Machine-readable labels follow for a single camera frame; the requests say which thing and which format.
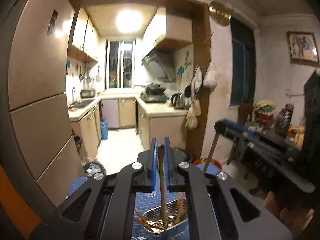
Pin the gas stove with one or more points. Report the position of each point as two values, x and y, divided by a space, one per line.
153 98

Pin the dark wooden side table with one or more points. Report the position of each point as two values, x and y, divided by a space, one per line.
270 138

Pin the black wok on stove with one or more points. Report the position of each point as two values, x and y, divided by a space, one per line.
151 89

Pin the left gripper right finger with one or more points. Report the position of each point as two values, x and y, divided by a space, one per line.
217 206

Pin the blue water bottle on floor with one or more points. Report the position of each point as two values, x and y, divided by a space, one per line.
104 129

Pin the orange wooden cabinet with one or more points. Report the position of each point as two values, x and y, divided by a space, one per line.
23 217

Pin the grey three-door refrigerator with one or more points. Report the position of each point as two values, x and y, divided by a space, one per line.
38 151

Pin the framed elephant picture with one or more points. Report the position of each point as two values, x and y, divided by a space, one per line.
303 48

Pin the electric kettle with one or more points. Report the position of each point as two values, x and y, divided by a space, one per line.
178 101

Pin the round gold wall clock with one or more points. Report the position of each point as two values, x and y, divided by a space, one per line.
219 13

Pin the kitchen window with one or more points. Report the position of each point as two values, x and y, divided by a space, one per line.
119 64

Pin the wooden chopstick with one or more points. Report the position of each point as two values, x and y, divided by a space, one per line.
212 149
147 224
142 218
179 201
162 185
183 208

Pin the white hanging plastic bag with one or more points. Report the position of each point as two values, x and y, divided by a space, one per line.
210 78

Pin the dark wooden chair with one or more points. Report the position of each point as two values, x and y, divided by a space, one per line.
244 113

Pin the toaster oven on counter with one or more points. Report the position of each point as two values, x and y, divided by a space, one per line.
87 93

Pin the blue grid star tablecloth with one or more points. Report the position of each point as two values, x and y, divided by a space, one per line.
147 201

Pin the teal perforated utensil holder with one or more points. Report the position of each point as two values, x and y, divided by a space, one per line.
169 226

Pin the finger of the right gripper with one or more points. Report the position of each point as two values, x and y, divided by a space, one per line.
236 127
229 133

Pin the person's right hand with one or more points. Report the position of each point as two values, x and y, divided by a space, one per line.
295 218

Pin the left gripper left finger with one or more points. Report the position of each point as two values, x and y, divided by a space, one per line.
103 206

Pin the range hood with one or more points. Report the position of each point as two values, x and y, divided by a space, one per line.
160 65

